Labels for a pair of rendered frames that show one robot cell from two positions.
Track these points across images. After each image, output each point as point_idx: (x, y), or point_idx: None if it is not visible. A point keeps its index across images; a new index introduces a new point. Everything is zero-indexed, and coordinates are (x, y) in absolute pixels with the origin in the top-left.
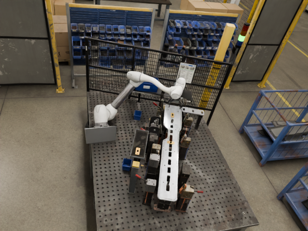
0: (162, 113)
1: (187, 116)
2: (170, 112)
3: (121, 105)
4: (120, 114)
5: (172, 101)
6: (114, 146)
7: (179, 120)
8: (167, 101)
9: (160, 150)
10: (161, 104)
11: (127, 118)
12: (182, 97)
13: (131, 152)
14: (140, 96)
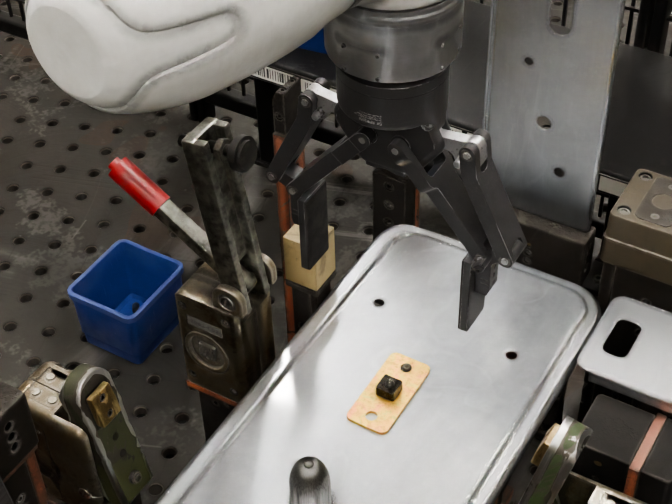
0: (237, 344)
1: (549, 476)
2: (394, 340)
3: (75, 169)
4: None
5: (329, 172)
6: None
7: (446, 499)
8: (270, 170)
9: None
10: (199, 208)
11: (23, 320)
12: (479, 137)
13: None
14: (267, 99)
